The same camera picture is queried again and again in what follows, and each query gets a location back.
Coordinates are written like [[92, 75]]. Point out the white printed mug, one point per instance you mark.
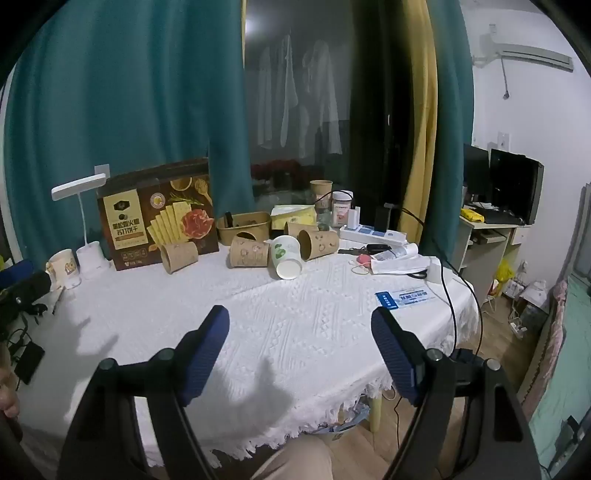
[[64, 270]]

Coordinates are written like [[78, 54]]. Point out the white computer desk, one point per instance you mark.
[[485, 249]]

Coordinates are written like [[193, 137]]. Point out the white charger block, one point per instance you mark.
[[435, 270]]

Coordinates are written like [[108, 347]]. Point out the dark blue bundle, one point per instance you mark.
[[21, 281]]

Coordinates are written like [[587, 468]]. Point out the brown paper cup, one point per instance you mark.
[[249, 252], [319, 243], [295, 228], [179, 257], [321, 194]]

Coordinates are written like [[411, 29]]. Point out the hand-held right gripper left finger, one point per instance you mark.
[[205, 355]]

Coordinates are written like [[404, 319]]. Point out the black power adapter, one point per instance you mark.
[[383, 217]]

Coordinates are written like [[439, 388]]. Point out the brown paper tray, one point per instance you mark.
[[247, 230]]

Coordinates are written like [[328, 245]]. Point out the white air conditioner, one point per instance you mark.
[[526, 53]]

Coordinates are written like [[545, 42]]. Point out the white plug charger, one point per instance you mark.
[[354, 218]]

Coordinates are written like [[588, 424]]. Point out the yellow cloth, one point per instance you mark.
[[472, 215]]

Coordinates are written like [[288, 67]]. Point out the white power strip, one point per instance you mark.
[[374, 236]]

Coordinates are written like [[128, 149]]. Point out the person's left hand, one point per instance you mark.
[[7, 390]]

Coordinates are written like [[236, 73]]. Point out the white textured tablecloth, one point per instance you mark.
[[286, 323]]

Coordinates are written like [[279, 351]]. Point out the white desk lamp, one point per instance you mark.
[[90, 256]]

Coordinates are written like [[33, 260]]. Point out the white jar pink label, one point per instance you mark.
[[342, 207]]

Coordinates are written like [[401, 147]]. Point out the yellow plastic bag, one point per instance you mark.
[[504, 272]]

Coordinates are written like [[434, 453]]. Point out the white green-print paper cup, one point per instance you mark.
[[286, 258]]

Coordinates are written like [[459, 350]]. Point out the black key bunch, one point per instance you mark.
[[358, 251]]

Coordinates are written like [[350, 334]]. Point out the yellow curtain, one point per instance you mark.
[[422, 115]]

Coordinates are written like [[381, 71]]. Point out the teal curtain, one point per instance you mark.
[[115, 92], [452, 138]]

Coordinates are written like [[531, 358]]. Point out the wooden table leg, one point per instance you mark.
[[376, 413]]

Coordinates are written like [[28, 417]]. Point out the pink patterned cloth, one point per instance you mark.
[[549, 346]]

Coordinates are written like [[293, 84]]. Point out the black computer monitor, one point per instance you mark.
[[515, 184], [475, 173]]

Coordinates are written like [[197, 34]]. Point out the yellow tissue pack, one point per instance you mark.
[[293, 216]]

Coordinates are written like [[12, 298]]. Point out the pink round pouch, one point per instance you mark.
[[364, 261]]

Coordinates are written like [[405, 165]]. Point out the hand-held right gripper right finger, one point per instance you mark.
[[395, 360]]

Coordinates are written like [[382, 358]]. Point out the black power bank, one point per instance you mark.
[[28, 363]]

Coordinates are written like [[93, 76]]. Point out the blue white card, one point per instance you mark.
[[404, 298]]

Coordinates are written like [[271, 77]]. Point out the brown cracker gift box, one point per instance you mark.
[[138, 217]]

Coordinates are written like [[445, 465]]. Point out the person's leg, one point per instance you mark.
[[295, 459]]

